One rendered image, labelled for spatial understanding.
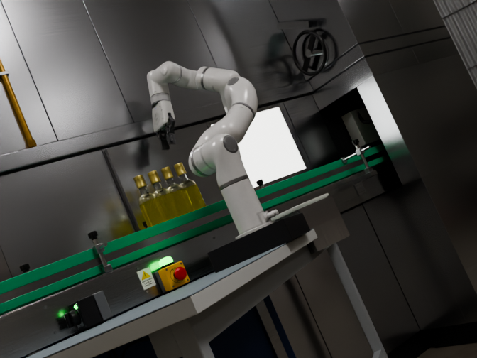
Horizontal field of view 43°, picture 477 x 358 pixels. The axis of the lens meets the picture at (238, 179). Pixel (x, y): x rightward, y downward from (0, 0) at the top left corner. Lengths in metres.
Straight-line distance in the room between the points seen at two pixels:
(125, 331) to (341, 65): 2.01
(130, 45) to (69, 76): 0.32
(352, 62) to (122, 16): 1.02
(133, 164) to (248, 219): 0.69
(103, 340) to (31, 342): 0.66
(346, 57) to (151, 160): 1.04
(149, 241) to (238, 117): 0.48
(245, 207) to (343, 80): 1.24
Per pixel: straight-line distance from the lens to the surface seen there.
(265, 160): 2.66
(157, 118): 2.31
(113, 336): 1.14
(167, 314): 1.08
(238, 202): 1.79
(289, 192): 2.46
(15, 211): 2.18
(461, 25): 5.25
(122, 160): 2.32
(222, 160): 1.80
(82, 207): 2.24
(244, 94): 2.00
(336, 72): 2.91
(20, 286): 1.82
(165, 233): 2.01
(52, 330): 1.81
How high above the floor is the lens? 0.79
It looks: 6 degrees up
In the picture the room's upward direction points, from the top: 24 degrees counter-clockwise
